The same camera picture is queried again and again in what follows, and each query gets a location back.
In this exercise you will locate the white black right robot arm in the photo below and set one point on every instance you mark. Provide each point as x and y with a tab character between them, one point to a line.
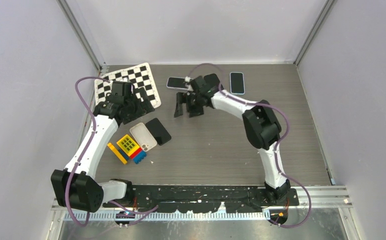
262	128

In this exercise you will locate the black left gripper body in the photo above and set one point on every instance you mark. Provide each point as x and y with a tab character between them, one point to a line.
135	109

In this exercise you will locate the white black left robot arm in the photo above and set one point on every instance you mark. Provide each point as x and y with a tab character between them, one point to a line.
75	185

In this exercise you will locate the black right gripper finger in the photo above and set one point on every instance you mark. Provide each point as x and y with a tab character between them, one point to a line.
180	100
195	110

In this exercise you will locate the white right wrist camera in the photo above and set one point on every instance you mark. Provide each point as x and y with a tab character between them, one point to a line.
188	83

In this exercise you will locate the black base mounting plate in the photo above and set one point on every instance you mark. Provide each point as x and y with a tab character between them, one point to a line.
205	198

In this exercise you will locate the black phone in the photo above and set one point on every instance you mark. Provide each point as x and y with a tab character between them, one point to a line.
158	131

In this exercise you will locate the aluminium frame rail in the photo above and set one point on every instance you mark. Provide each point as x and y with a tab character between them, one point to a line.
311	199

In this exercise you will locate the yellow red blue block house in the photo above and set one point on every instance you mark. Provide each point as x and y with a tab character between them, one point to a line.
130	150

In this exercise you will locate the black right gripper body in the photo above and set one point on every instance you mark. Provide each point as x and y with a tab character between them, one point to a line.
192	97

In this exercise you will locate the phone in lilac case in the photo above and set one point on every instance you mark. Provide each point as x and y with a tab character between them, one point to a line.
176	83

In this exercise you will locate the beige phone case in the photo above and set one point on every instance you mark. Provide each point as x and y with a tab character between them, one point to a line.
143	137

